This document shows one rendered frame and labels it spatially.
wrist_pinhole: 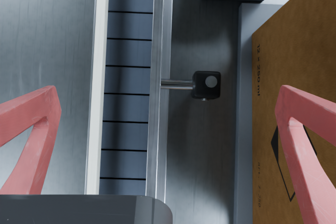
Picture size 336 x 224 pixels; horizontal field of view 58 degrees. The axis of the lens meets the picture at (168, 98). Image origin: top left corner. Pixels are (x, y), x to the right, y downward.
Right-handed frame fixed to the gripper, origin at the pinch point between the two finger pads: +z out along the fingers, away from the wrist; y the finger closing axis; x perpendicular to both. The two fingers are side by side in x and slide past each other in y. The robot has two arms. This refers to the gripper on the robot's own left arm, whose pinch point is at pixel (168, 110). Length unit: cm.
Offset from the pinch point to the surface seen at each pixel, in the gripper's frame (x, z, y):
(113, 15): 7.8, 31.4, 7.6
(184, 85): 11.1, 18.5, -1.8
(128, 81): 15.0, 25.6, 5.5
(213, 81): 8.8, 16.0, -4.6
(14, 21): 10.3, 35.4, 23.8
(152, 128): 14.6, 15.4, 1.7
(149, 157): 17.1, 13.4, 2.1
